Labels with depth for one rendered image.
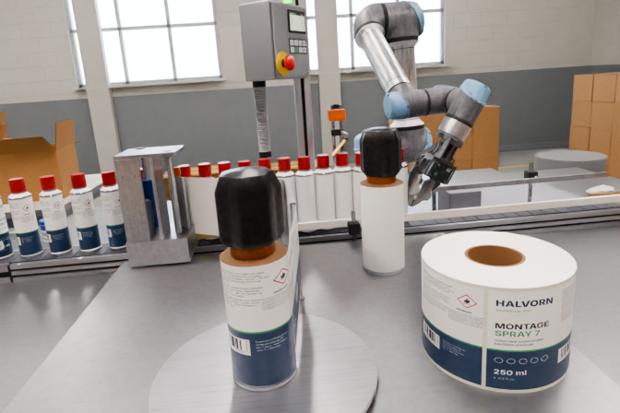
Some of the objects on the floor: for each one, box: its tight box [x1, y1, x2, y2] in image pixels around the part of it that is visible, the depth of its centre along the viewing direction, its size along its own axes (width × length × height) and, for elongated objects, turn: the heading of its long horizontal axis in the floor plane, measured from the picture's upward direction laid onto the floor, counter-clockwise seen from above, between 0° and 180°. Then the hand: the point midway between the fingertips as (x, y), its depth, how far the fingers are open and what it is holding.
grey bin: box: [534, 150, 608, 172], centre depth 328 cm, size 46×46×62 cm
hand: (411, 201), depth 122 cm, fingers closed, pressing on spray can
